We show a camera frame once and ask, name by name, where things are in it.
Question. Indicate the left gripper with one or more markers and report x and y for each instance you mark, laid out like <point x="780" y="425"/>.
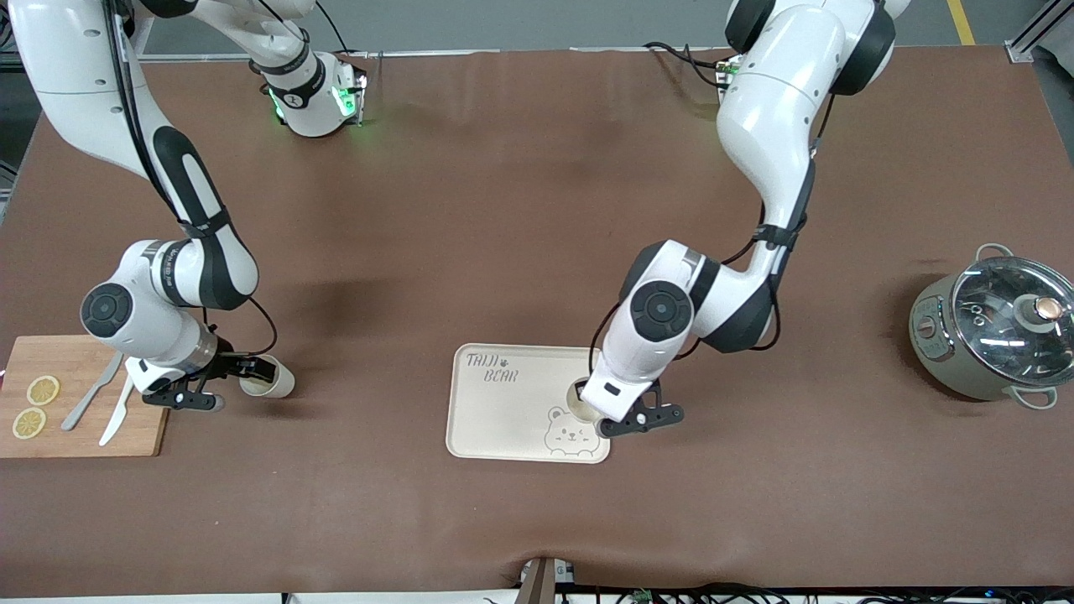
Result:
<point x="580" y="387"/>

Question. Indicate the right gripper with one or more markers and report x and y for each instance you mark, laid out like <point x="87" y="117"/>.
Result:
<point x="228" y="365"/>

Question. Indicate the white plastic cup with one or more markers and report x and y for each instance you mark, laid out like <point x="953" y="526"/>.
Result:
<point x="281" y="387"/>
<point x="579" y="409"/>

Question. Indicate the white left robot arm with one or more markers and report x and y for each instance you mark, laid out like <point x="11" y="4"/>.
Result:
<point x="772" y="101"/>

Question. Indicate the arm base connector panel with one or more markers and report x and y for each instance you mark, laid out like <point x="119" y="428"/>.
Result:
<point x="348" y="99"/>
<point x="727" y="74"/>

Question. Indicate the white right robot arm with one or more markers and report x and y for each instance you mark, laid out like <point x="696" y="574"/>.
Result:
<point x="84" y="75"/>

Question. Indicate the cream tray with bear print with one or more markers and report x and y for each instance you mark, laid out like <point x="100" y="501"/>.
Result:
<point x="503" y="419"/>

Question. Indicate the white plastic knife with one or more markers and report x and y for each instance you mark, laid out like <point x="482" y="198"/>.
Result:
<point x="113" y="424"/>

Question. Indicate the grey plastic knife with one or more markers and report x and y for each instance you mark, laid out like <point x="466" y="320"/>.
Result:
<point x="84" y="407"/>

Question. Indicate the bamboo cutting board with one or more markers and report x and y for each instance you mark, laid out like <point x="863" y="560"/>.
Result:
<point x="84" y="445"/>

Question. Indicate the yellow lemon slice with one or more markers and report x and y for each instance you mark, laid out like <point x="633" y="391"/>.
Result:
<point x="43" y="390"/>
<point x="28" y="424"/>

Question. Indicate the grey-green cooking pot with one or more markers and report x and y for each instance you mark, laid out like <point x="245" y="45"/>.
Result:
<point x="931" y="352"/>

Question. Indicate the glass pot lid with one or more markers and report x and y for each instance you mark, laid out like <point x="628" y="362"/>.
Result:
<point x="998" y="335"/>

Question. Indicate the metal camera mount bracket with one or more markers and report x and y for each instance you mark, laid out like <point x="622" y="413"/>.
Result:
<point x="537" y="583"/>

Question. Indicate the aluminium frame profile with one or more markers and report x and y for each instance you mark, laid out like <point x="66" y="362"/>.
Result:
<point x="1019" y="52"/>

